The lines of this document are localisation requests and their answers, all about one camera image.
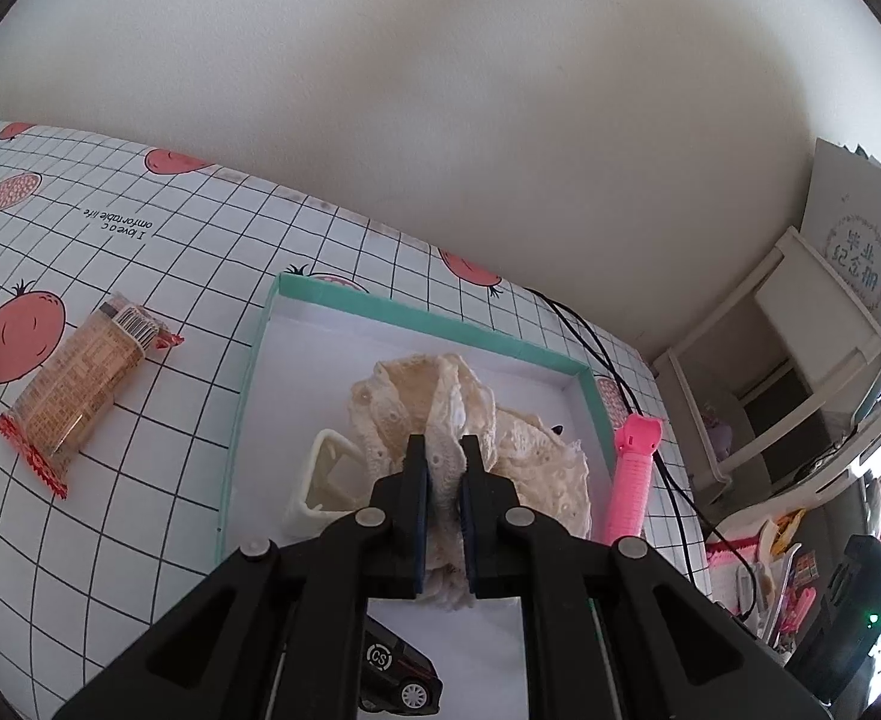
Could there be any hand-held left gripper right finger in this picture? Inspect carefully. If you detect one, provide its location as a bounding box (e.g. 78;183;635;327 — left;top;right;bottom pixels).
459;435;835;720

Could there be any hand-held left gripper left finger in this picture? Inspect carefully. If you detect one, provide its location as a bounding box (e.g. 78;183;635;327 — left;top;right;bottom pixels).
50;435;431;720

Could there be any cream lace cloth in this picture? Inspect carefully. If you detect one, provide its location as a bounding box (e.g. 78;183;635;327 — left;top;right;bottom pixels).
349;352;595;612

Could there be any black toy car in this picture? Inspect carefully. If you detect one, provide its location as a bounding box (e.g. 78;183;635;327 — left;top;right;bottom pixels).
358;615;443;715

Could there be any teal rimmed white box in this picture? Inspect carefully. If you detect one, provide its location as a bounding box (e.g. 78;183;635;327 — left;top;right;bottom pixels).
215;271;614;720

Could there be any pink plastic case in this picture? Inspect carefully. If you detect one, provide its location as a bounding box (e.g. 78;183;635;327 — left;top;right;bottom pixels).
774;585;817;635

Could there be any white plastic holder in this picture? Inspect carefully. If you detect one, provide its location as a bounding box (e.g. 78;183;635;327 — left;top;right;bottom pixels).
283;429;382;537

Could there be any pink comb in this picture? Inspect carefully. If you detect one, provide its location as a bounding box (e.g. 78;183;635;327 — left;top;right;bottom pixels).
600;414;667;547

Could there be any grid printed tablecloth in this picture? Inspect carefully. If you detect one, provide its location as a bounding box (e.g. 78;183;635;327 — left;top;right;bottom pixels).
0;118;712;720

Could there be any white shelf unit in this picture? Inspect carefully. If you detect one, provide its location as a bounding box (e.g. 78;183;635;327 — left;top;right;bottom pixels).
651;229;881;492

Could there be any orange biscuit packet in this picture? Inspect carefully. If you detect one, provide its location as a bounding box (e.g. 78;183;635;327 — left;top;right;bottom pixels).
0;296;185;497

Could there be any printed paper card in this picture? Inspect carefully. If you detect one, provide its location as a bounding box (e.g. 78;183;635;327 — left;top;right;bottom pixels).
799;136;881;331

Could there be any black cable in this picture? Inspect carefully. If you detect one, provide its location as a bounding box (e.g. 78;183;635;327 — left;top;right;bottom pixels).
523;286;757;623

